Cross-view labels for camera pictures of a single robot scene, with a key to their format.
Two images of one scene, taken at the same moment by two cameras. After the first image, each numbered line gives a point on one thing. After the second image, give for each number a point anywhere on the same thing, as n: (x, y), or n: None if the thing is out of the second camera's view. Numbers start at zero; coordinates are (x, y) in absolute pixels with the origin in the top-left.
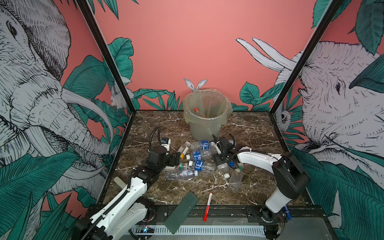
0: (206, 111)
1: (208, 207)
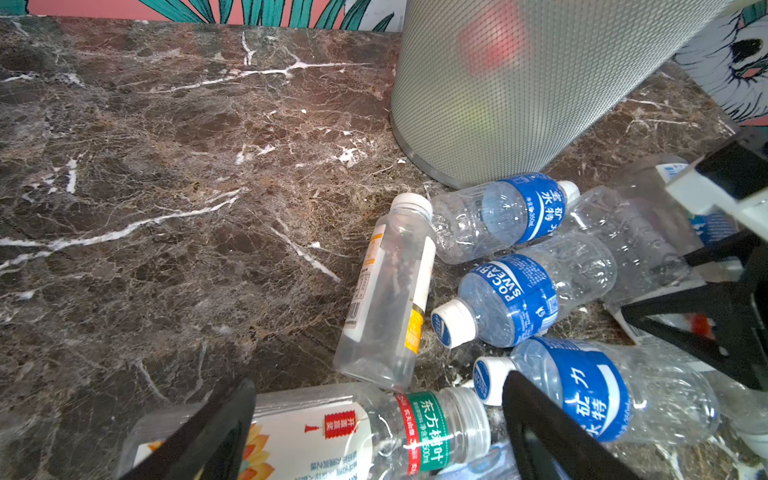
0: (483, 90)
1: None
